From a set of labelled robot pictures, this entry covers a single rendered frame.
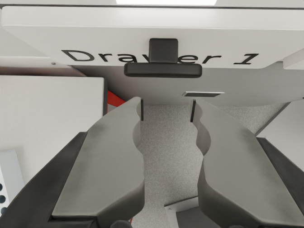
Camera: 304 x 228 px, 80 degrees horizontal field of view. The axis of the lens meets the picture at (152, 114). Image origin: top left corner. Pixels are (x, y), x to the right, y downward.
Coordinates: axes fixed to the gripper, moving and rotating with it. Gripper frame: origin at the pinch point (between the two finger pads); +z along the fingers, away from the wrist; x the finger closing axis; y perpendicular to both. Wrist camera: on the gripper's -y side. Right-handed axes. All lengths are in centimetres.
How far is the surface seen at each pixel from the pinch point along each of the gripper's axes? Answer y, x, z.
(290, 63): 1.3, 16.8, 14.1
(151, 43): -2.1, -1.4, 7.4
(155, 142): 66, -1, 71
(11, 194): 20.5, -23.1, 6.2
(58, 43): -1.6, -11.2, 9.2
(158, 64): -0.5, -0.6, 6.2
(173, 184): 85, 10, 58
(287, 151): 66, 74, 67
